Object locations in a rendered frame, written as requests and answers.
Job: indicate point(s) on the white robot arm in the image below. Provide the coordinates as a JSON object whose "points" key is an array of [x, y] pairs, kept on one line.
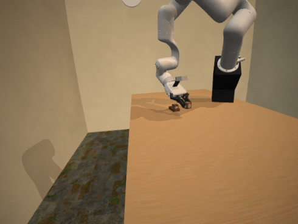
{"points": [[219, 10]]}

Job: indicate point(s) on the brown number cube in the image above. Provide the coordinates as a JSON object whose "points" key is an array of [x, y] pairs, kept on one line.
{"points": [[175, 106], [188, 105]]}

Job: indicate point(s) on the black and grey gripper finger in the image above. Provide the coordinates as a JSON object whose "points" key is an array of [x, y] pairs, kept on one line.
{"points": [[186, 97], [178, 99]]}

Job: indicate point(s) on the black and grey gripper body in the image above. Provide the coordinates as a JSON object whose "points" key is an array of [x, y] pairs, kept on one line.
{"points": [[178, 90]]}

